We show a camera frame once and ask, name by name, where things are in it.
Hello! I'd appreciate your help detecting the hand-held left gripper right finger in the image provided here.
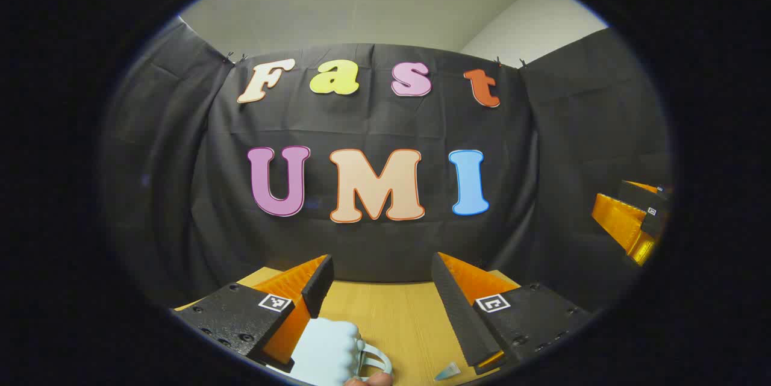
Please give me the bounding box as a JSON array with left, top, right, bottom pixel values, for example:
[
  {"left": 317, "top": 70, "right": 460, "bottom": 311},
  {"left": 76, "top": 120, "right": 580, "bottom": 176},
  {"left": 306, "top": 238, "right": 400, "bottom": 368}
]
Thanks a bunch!
[{"left": 431, "top": 251, "right": 595, "bottom": 375}]

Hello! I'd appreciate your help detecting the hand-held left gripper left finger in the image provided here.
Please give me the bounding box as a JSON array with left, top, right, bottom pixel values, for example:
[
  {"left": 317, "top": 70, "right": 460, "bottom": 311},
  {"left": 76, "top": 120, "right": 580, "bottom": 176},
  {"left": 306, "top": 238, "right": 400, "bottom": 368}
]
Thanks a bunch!
[{"left": 173, "top": 254, "right": 335, "bottom": 373}]

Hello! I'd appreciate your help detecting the light blue suitcase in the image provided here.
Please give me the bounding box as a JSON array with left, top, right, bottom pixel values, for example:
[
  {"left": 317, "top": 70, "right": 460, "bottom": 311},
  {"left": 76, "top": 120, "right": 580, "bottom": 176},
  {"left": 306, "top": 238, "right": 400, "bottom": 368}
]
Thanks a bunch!
[{"left": 268, "top": 317, "right": 393, "bottom": 386}]

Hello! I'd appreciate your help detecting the black backdrop cloth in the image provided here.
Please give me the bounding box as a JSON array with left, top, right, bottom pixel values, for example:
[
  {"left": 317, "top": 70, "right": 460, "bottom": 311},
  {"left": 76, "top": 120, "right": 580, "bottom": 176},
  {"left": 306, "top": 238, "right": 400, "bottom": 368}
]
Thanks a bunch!
[{"left": 102, "top": 16, "right": 672, "bottom": 314}]

